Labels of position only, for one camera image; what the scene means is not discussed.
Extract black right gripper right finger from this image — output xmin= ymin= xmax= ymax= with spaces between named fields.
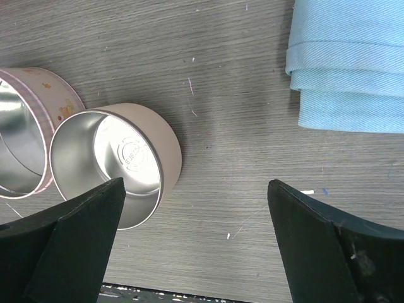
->
xmin=268 ymin=180 xmax=403 ymax=302

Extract tall pink lunch tin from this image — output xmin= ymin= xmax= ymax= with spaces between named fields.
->
xmin=1 ymin=67 xmax=85 ymax=199

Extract short pink lunch tin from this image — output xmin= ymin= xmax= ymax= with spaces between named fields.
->
xmin=49 ymin=103 xmax=182 ymax=230

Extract folded light blue cloth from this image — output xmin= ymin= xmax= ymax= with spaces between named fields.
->
xmin=285 ymin=1 xmax=403 ymax=134

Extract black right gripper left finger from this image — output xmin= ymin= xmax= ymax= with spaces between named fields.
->
xmin=1 ymin=177 xmax=126 ymax=302

